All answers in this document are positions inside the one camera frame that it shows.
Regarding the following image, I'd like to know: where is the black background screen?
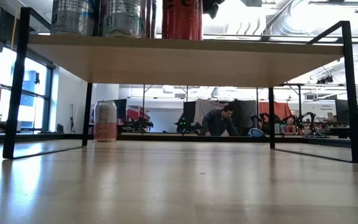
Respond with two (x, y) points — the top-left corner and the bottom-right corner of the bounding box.
(183, 101), (197, 124)

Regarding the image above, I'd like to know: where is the large glass window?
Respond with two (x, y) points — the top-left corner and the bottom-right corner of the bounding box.
(0, 46), (54, 134)

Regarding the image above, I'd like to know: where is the light grey hanging cloth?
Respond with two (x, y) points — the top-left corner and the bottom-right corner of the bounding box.
(194, 98), (226, 125)

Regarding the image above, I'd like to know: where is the white blue round object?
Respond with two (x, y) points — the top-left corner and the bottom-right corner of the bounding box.
(247, 127), (265, 138)

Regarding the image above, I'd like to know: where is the orange hanging cloth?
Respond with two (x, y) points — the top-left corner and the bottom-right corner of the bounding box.
(258, 101), (293, 121)

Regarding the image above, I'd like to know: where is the ribbed ventilation duct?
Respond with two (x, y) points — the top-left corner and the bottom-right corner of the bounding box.
(264, 2), (295, 35)

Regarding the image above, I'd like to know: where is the white cabinet box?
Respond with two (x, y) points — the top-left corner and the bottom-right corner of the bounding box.
(306, 101), (337, 121)

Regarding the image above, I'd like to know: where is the wooden shelf with black frame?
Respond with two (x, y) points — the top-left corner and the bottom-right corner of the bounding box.
(2, 6), (358, 164)

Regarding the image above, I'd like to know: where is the thin yellow cord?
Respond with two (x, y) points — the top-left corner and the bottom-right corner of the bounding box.
(10, 0), (20, 50)

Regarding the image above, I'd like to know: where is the person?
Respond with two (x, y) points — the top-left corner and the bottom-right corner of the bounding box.
(199, 104), (241, 137)

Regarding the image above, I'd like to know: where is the background robot with green light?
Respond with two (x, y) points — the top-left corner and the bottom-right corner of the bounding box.
(174, 117), (203, 136)

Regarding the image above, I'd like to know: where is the tall white blue energy can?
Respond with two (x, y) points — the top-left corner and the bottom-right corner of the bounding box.
(50, 0), (98, 36)

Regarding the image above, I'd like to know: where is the short white pink can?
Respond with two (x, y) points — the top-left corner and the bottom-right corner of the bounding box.
(93, 100), (118, 143)

